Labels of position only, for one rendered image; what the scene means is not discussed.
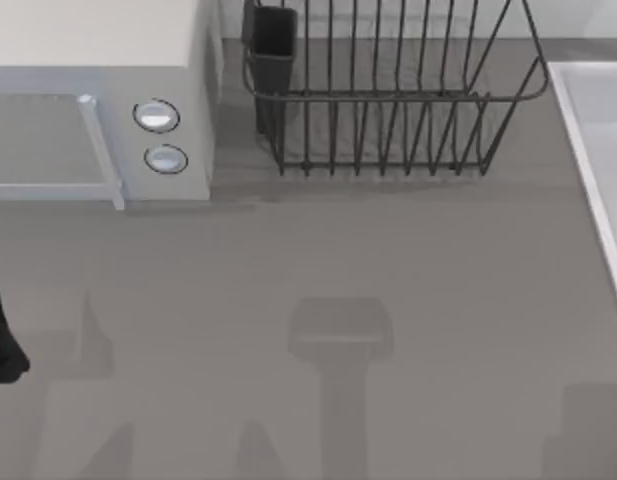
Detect white sink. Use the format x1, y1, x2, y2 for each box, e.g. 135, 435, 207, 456
545, 60, 617, 335

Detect black wire dish rack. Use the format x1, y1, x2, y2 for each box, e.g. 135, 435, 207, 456
241, 0, 549, 178

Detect large round microwave knob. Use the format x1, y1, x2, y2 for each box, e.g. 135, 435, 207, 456
131, 97, 182, 135

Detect black cutlery holder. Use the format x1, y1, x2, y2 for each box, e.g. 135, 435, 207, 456
241, 0, 299, 137

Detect microwave oven door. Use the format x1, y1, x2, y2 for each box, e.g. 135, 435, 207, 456
0, 67, 126, 211

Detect pale microwave oven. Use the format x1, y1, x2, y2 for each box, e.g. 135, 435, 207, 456
0, 0, 226, 211

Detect microwave door handle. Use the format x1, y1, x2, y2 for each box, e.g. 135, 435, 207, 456
76, 93, 126, 211

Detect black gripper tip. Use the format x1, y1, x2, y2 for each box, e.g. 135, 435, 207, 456
0, 253, 31, 386

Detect small round microwave knob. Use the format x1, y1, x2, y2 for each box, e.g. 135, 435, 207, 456
142, 143, 190, 176

